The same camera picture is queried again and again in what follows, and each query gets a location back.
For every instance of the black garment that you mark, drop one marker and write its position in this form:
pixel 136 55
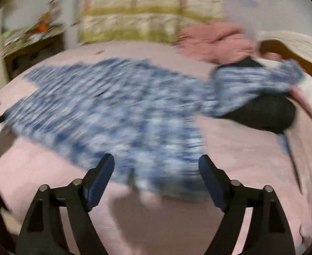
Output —
pixel 265 113

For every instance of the blue plaid shirt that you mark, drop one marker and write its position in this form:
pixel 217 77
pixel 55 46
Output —
pixel 113 111

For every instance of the pink striped cloth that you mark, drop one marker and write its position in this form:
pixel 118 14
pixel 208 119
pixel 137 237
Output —
pixel 303 101

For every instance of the wooden headboard with cream cover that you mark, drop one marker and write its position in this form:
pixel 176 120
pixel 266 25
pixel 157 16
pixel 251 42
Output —
pixel 296 41

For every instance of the wooden side table with clutter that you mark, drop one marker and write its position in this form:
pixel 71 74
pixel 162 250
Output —
pixel 36 30

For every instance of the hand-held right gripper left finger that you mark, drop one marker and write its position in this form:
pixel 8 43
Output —
pixel 99 183

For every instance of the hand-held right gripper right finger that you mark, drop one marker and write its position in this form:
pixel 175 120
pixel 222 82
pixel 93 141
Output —
pixel 211 183

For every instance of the beige patterned curtain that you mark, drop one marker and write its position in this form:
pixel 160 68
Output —
pixel 145 8

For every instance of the blue cloth strip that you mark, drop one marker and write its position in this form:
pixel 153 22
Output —
pixel 286 144

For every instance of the crumpled pink blanket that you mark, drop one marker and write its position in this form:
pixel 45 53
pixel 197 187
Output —
pixel 214 39

